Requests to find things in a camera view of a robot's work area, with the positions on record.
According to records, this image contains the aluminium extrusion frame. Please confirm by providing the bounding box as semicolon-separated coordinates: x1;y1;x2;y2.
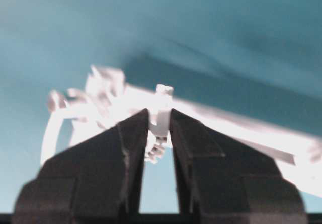
40;66;321;196

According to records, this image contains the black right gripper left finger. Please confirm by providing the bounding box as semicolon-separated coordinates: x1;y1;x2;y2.
12;110;148;223

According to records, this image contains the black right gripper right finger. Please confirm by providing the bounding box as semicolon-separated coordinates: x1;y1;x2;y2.
170;110;307;223

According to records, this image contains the white cable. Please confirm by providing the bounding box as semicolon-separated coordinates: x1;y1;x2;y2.
40;110;68;169

